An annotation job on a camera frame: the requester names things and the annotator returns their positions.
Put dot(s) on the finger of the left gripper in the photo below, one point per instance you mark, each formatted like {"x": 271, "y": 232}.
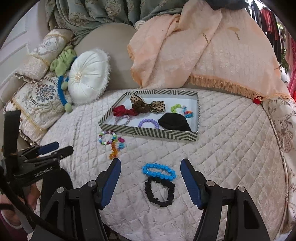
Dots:
{"x": 35, "y": 151}
{"x": 51, "y": 157}

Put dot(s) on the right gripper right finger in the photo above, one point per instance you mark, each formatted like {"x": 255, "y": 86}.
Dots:
{"x": 244, "y": 221}

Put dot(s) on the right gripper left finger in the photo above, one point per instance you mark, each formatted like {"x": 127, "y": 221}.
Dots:
{"x": 75, "y": 212}

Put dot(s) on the black scrunchie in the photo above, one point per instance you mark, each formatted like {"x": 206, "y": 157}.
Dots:
{"x": 159, "y": 191}

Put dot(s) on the red satin hair bow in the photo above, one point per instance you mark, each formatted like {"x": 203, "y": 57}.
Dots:
{"x": 121, "y": 111}

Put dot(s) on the leopard print hair bow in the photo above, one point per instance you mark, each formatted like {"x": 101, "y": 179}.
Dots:
{"x": 142, "y": 107}

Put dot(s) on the embroidered floral square pillow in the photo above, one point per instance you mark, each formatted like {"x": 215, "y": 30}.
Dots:
{"x": 40, "y": 107}

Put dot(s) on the cream quilted bedspread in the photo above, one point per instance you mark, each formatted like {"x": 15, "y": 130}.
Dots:
{"x": 236, "y": 145}

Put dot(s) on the embroidered bolster pillow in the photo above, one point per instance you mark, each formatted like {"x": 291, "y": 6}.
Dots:
{"x": 37, "y": 62}

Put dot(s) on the white round satin cushion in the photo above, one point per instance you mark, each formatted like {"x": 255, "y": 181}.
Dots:
{"x": 89, "y": 76}

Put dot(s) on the green blue plush toy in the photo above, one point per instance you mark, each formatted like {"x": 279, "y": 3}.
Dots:
{"x": 60, "y": 66}

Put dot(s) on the striped shallow tray box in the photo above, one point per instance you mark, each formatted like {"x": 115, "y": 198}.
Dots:
{"x": 184, "y": 97}

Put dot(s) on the small red tag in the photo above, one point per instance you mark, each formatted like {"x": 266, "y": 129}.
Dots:
{"x": 257, "y": 101}

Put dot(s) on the floral cream bed cover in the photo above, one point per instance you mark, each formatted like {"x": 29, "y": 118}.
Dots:
{"x": 281, "y": 112}

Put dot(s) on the green damask curtain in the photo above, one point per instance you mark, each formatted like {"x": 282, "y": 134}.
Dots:
{"x": 82, "y": 17}

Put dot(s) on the peach fringed blanket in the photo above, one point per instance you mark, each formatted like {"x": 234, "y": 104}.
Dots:
{"x": 221, "y": 49}

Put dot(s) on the hanging clothes rack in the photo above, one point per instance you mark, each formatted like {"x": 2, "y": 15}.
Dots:
{"x": 281, "y": 40}

